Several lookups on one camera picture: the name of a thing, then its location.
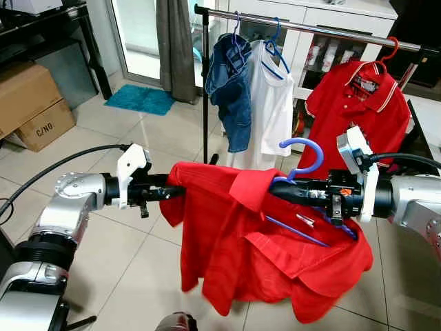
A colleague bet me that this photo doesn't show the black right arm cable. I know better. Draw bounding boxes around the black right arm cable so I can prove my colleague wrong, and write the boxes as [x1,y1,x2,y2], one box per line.
[362,152,441,172]

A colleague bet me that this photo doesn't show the grey curtain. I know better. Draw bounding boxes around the grey curtain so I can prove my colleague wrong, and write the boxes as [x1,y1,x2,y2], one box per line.
[155,0,197,104]

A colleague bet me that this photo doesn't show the blue plastic hanger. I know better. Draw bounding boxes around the blue plastic hanger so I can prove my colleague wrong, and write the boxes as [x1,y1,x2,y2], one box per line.
[264,17,294,80]

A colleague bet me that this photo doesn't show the red plastic hanger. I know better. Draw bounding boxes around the red plastic hanger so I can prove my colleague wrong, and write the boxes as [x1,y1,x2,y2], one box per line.
[358,36,402,77]

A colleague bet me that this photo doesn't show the purple plastic hanger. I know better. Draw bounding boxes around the purple plastic hanger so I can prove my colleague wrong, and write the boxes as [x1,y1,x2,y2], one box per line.
[265,138,359,248]
[227,10,249,70]

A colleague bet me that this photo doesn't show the teal floor mat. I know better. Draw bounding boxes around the teal floor mat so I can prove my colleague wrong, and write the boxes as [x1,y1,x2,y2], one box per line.
[105,84,176,117]

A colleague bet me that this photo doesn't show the large plain cardboard box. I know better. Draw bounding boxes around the large plain cardboard box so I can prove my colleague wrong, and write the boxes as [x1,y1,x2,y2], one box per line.
[0,61,64,139]

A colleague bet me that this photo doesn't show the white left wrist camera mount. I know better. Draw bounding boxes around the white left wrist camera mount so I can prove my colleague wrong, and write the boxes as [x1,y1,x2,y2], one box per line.
[116,143,151,210]

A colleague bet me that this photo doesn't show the blue denim jeans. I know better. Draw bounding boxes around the blue denim jeans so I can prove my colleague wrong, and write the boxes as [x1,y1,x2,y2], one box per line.
[205,33,254,154]

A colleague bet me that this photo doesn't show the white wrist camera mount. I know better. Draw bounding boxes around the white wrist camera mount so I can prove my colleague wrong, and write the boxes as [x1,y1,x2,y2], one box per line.
[336,126,380,223]
[116,143,151,210]

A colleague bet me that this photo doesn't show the black metal desk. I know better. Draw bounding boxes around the black metal desk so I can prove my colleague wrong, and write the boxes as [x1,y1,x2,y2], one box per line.
[0,2,113,101]

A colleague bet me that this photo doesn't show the white display cabinet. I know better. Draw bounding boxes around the white display cabinet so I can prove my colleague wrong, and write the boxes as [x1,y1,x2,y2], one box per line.
[227,0,399,139]

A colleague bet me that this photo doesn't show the lettered cardboard box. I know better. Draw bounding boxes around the lettered cardboard box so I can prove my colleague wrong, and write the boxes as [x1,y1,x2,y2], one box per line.
[14,99,76,152]

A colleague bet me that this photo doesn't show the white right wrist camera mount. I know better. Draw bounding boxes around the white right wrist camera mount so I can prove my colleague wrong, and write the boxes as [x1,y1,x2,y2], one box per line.
[336,126,380,223]

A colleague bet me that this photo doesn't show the glass sliding door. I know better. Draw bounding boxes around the glass sliding door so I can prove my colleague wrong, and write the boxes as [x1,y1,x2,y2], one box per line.
[110,0,163,87]

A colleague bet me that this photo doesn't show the white hanging shirt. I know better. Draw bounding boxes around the white hanging shirt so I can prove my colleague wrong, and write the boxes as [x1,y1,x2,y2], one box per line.
[227,39,296,172]

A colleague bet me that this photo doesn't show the red polo shirt white trim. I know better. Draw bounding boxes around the red polo shirt white trim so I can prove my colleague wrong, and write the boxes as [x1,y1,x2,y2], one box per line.
[305,59,412,180]

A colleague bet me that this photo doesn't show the white box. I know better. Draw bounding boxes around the white box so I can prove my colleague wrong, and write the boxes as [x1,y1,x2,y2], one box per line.
[0,0,63,14]

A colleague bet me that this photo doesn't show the black cabinet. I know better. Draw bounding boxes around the black cabinet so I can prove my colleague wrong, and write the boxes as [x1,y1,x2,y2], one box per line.
[389,0,441,89]

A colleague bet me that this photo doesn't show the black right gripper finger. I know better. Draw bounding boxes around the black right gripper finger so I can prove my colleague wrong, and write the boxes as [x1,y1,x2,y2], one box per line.
[270,177,323,197]
[277,192,326,210]

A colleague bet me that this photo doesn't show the metal clothes rack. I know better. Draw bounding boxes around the metal clothes rack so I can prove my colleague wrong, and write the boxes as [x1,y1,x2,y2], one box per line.
[194,3,422,166]

